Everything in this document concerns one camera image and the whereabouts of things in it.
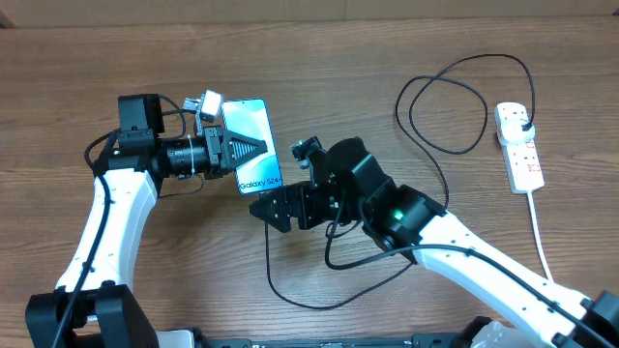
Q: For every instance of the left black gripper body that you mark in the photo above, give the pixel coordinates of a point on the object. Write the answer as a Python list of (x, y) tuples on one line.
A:
[(213, 152)]

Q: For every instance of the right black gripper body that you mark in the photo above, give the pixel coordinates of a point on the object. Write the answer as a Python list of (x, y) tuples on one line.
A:
[(331, 204)]

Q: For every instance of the white charger plug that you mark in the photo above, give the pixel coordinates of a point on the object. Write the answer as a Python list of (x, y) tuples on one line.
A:
[(512, 132)]

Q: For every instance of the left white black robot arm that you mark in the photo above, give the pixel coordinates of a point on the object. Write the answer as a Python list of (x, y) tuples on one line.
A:
[(93, 304)]

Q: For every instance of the blue Galaxy smartphone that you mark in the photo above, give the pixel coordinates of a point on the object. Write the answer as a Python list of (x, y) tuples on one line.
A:
[(250, 118)]

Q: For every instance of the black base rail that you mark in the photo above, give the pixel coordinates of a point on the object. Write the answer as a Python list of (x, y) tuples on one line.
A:
[(417, 340)]

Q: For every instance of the white power strip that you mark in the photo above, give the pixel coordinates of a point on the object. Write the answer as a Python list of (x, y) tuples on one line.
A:
[(521, 160)]

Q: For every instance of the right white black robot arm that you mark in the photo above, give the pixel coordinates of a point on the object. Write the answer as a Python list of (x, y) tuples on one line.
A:
[(347, 184)]

